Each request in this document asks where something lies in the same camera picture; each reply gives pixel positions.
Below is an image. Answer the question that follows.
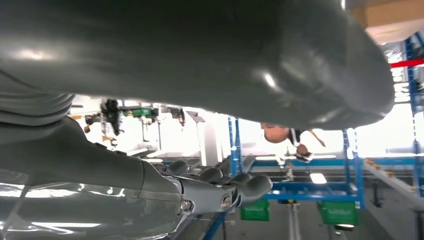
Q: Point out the person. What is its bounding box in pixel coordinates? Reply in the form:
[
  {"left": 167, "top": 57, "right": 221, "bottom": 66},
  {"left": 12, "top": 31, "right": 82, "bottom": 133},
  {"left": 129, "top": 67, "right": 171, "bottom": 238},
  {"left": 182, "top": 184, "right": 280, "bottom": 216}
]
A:
[{"left": 259, "top": 121, "right": 328, "bottom": 164}]

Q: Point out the green plastic bin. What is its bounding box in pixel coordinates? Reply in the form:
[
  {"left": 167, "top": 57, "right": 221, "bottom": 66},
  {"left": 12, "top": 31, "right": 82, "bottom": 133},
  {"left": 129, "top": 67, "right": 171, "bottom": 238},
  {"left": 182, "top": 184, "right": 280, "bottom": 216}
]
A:
[
  {"left": 316, "top": 200, "right": 361, "bottom": 227},
  {"left": 239, "top": 198, "right": 271, "bottom": 222}
]

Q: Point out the blue rack with green bins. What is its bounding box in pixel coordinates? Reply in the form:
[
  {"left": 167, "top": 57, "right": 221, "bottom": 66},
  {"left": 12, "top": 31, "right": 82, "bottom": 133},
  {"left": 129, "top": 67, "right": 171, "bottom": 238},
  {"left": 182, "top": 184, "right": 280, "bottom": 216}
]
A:
[{"left": 201, "top": 115, "right": 366, "bottom": 240}]

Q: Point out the brown cardboard box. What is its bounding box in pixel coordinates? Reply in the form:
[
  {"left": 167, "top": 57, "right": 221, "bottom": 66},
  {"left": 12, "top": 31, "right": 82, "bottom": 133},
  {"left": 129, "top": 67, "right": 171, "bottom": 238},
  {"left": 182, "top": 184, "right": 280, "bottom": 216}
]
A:
[{"left": 343, "top": 0, "right": 424, "bottom": 46}]

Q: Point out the blue metal rack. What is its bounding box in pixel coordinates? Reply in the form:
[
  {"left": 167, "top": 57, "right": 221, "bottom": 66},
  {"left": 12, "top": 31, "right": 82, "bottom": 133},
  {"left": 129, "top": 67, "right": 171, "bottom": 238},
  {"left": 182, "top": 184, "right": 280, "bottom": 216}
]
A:
[{"left": 403, "top": 31, "right": 424, "bottom": 200}]

